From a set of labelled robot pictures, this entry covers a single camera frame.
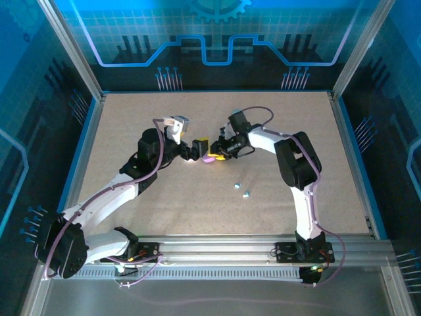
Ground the grey metal shelf panel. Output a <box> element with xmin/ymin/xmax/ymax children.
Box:
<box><xmin>22</xmin><ymin>263</ymin><xmax>415</xmax><ymax>316</ymax></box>

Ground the black control box with LEDs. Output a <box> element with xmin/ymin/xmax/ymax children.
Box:
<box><xmin>299</xmin><ymin>265</ymin><xmax>325</xmax><ymax>286</ymax></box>

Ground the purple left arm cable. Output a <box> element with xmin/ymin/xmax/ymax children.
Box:
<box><xmin>43</xmin><ymin>118</ymin><xmax>165</xmax><ymax>289</ymax></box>

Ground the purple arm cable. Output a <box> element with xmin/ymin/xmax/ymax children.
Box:
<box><xmin>239</xmin><ymin>105</ymin><xmax>346</xmax><ymax>288</ymax></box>
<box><xmin>43</xmin><ymin>118</ymin><xmax>165</xmax><ymax>289</ymax></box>

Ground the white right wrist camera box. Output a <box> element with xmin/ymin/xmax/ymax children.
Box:
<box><xmin>219</xmin><ymin>122</ymin><xmax>236</xmax><ymax>139</ymax></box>

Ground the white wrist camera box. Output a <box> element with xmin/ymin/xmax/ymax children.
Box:
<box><xmin>219</xmin><ymin>122</ymin><xmax>236</xmax><ymax>139</ymax></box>
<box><xmin>163</xmin><ymin>115</ymin><xmax>191</xmax><ymax>145</ymax></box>

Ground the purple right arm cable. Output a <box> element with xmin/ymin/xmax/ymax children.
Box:
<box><xmin>239</xmin><ymin>105</ymin><xmax>346</xmax><ymax>288</ymax></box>

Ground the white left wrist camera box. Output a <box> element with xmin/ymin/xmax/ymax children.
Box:
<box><xmin>163</xmin><ymin>115</ymin><xmax>191</xmax><ymax>145</ymax></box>

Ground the aluminium left table side rail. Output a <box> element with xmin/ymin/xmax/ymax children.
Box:
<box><xmin>54</xmin><ymin>93</ymin><xmax>107</xmax><ymax>231</ymax></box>

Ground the aluminium table side rail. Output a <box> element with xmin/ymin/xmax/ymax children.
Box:
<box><xmin>54</xmin><ymin>93</ymin><xmax>107</xmax><ymax>231</ymax></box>
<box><xmin>328</xmin><ymin>92</ymin><xmax>379</xmax><ymax>238</ymax></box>

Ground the aluminium base rail beam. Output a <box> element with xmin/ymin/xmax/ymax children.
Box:
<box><xmin>98</xmin><ymin>234</ymin><xmax>394</xmax><ymax>264</ymax></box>

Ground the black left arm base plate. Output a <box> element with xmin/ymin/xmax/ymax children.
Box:
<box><xmin>100</xmin><ymin>242</ymin><xmax>161</xmax><ymax>264</ymax></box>

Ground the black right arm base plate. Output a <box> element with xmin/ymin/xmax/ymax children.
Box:
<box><xmin>275</xmin><ymin>242</ymin><xmax>335</xmax><ymax>264</ymax></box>

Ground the aluminium left frame post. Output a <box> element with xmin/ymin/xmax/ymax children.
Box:
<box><xmin>36</xmin><ymin>0</ymin><xmax>105</xmax><ymax>101</ymax></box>

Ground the aluminium frame post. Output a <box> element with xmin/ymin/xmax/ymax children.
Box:
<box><xmin>331</xmin><ymin>0</ymin><xmax>397</xmax><ymax>99</ymax></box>
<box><xmin>36</xmin><ymin>0</ymin><xmax>105</xmax><ymax>101</ymax></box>

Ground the slotted grey cable duct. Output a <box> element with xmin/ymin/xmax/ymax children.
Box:
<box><xmin>78</xmin><ymin>267</ymin><xmax>303</xmax><ymax>280</ymax></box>

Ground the aluminium right table side rail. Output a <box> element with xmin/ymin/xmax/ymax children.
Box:
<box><xmin>328</xmin><ymin>92</ymin><xmax>379</xmax><ymax>238</ymax></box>

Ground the aluminium right frame post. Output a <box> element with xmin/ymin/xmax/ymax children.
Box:
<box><xmin>331</xmin><ymin>0</ymin><xmax>397</xmax><ymax>99</ymax></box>

